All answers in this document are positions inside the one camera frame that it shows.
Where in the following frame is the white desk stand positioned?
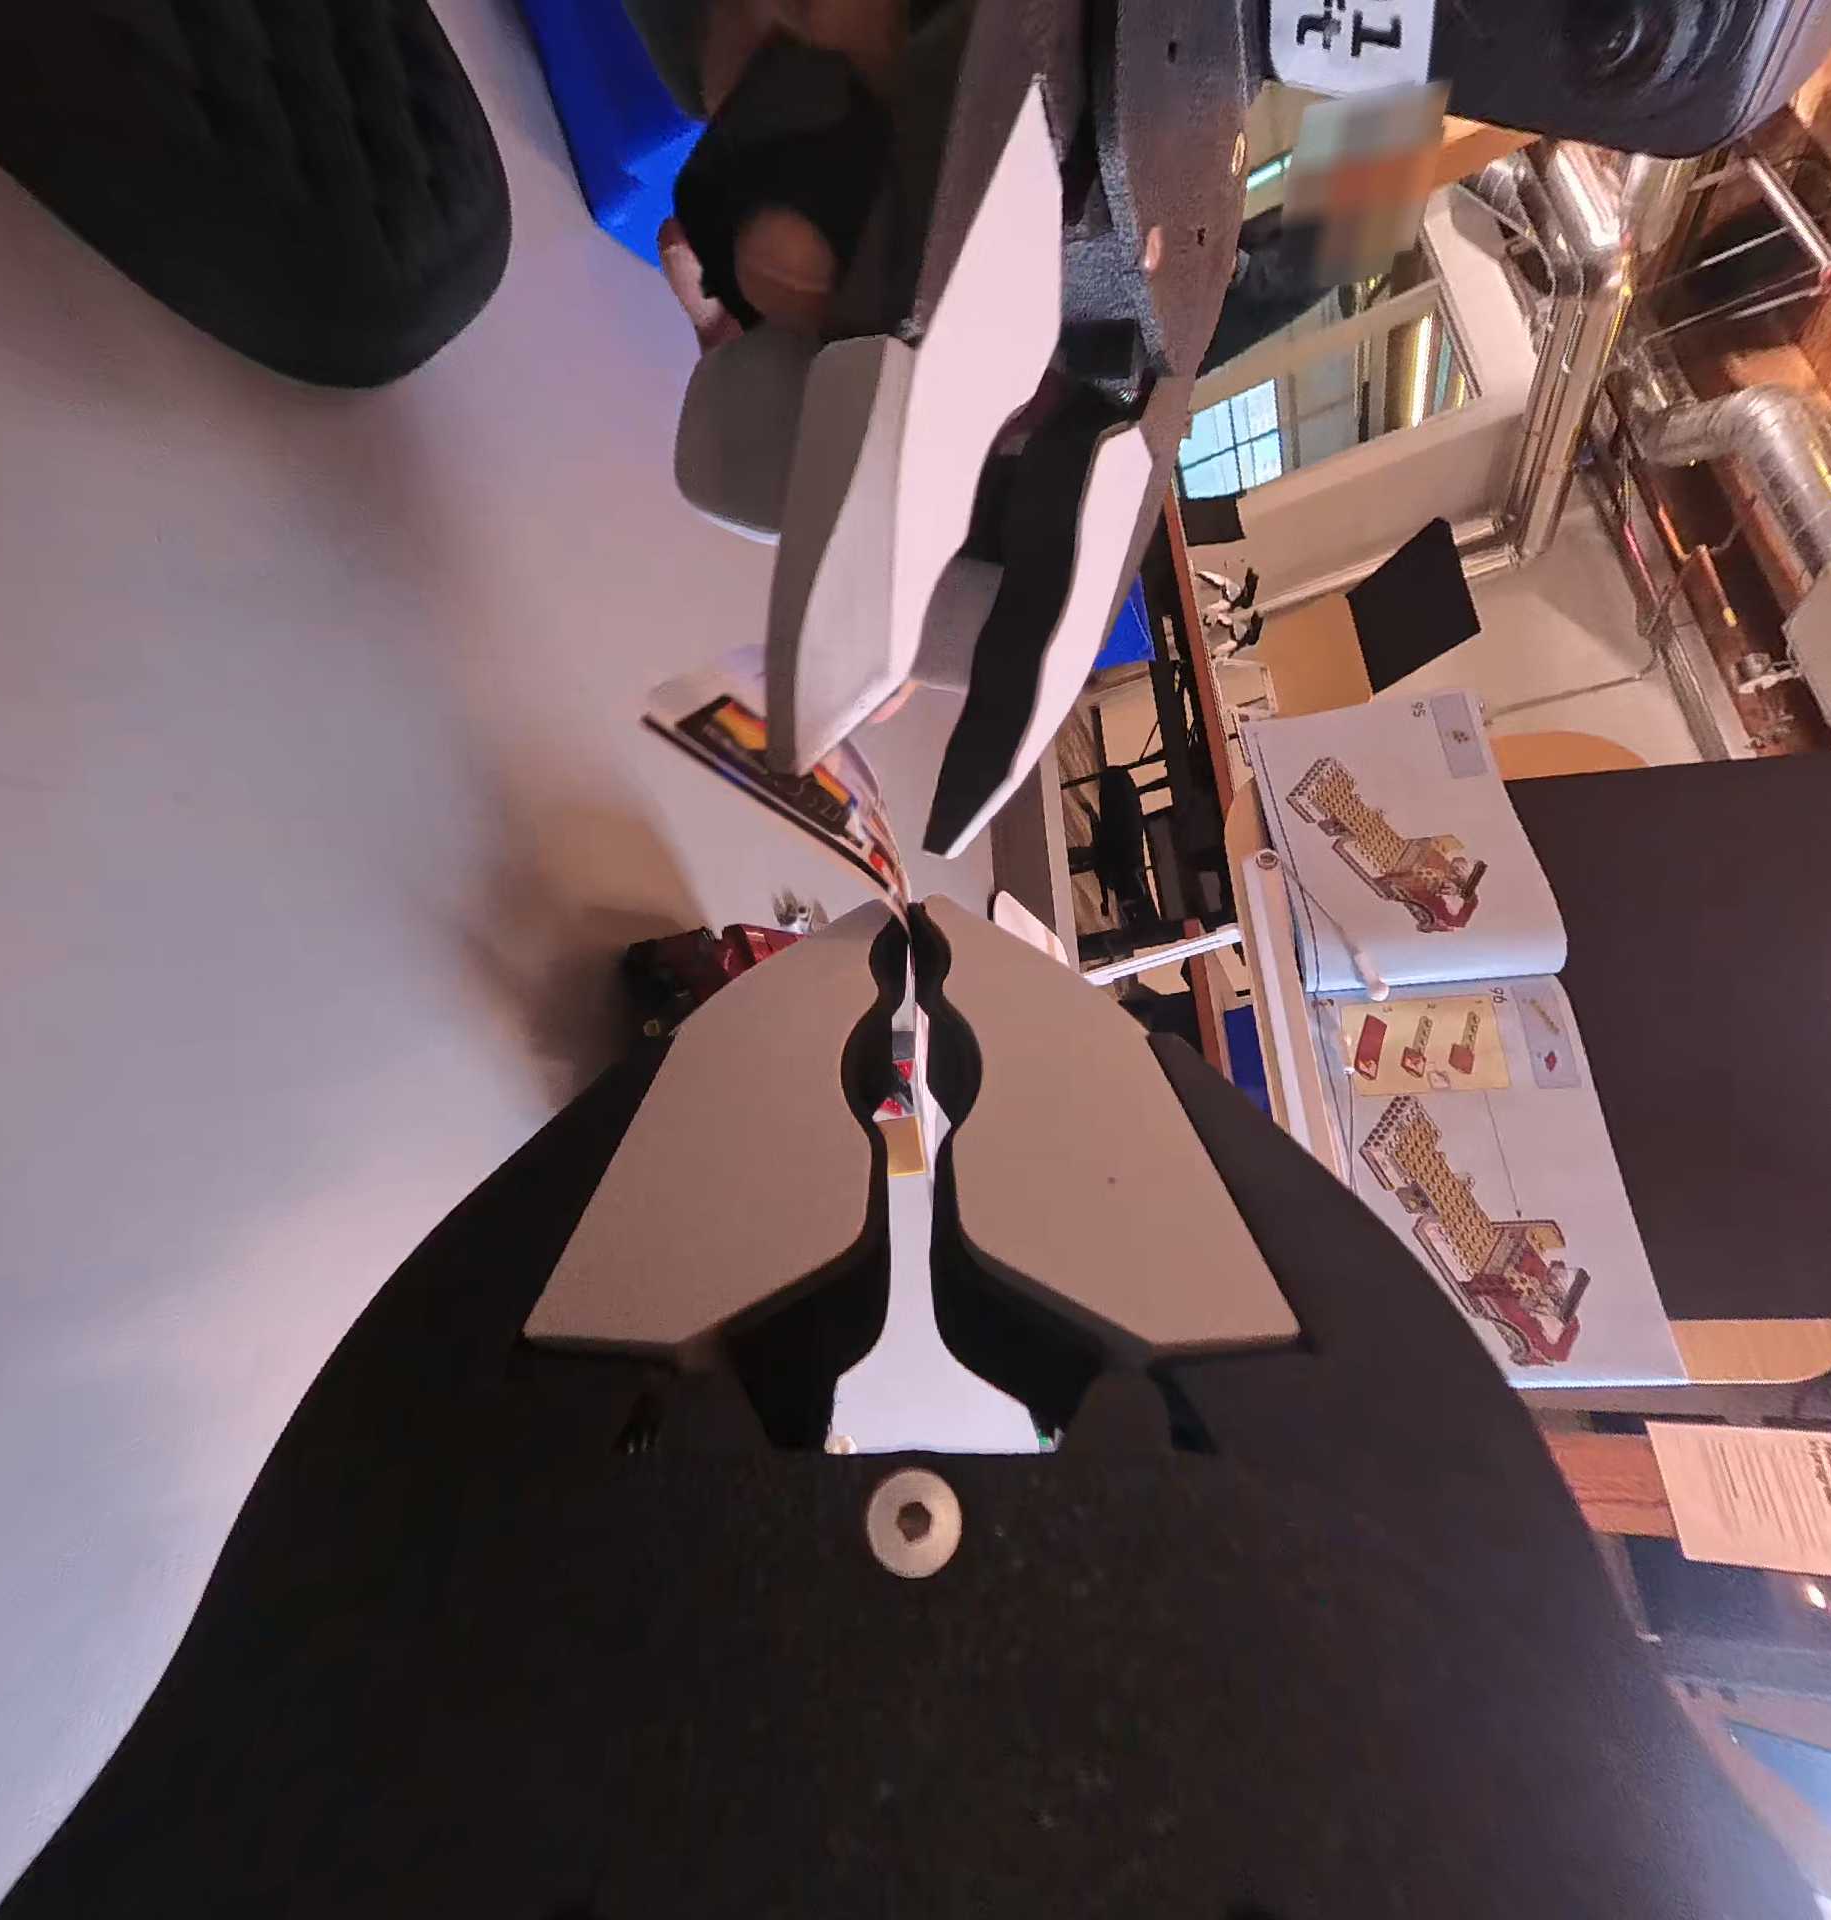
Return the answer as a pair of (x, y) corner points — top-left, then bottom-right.
(991, 847), (1398, 1200)

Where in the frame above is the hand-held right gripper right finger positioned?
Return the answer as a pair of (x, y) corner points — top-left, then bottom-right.
(914, 894), (1308, 1367)

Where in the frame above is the open instruction booklet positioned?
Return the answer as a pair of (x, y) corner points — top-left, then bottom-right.
(1241, 693), (1689, 1387)

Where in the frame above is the black partition panel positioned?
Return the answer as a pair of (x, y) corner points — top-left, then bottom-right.
(1257, 516), (1486, 715)
(1496, 731), (1831, 1385)

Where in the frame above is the grey desk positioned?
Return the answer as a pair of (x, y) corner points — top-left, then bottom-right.
(0, 0), (1232, 1920)

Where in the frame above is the person's left hand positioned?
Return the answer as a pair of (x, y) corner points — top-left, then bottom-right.
(657, 0), (923, 356)

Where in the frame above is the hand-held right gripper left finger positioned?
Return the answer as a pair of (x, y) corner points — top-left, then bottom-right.
(522, 895), (914, 1368)

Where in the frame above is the silver air duct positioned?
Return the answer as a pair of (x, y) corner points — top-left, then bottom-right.
(1469, 149), (1831, 599)

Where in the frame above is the blue toy box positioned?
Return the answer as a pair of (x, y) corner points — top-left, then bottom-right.
(518, 0), (707, 266)

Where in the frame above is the black ribbed cushion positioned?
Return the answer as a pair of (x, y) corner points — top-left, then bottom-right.
(0, 0), (513, 393)

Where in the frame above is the printed sticker sheet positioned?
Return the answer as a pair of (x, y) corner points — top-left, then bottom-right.
(642, 643), (1071, 1460)

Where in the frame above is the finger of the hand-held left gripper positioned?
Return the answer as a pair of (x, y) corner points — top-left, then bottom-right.
(762, 71), (1074, 777)
(918, 393), (1162, 861)

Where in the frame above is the white paper notice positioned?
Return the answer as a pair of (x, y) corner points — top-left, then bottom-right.
(1650, 1417), (1831, 1581)

